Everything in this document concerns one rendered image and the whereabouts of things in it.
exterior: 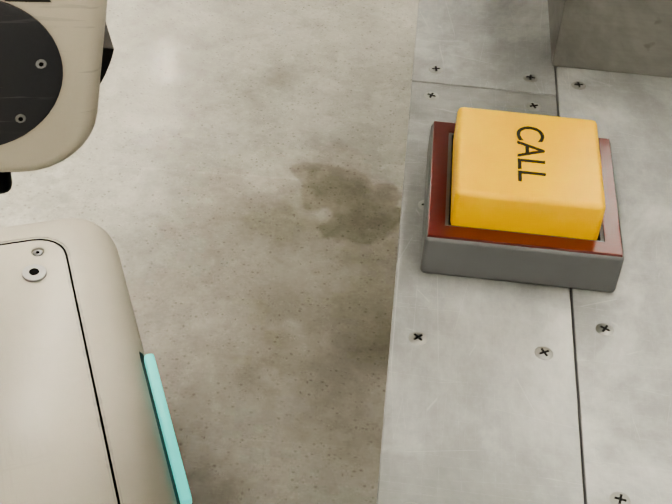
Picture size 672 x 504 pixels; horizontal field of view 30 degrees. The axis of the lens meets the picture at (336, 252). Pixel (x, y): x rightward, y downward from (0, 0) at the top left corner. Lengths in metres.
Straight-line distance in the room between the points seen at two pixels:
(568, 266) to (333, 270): 1.19
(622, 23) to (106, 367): 0.69
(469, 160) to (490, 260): 0.04
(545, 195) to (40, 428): 0.72
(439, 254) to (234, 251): 1.22
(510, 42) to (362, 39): 1.50
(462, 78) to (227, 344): 1.00
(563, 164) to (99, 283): 0.81
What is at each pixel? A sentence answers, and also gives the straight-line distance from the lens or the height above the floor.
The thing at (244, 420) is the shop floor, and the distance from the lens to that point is 1.50.
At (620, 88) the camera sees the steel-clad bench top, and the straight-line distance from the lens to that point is 0.64.
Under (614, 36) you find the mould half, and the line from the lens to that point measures 0.64.
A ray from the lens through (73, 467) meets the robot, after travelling 1.11.
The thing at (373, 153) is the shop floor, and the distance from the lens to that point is 1.90.
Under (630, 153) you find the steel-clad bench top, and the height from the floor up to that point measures 0.80.
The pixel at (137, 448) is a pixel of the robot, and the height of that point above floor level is 0.28.
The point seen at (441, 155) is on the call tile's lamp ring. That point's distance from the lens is 0.54.
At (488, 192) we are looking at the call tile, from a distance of 0.50.
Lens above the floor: 1.15
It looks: 42 degrees down
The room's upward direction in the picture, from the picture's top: 4 degrees clockwise
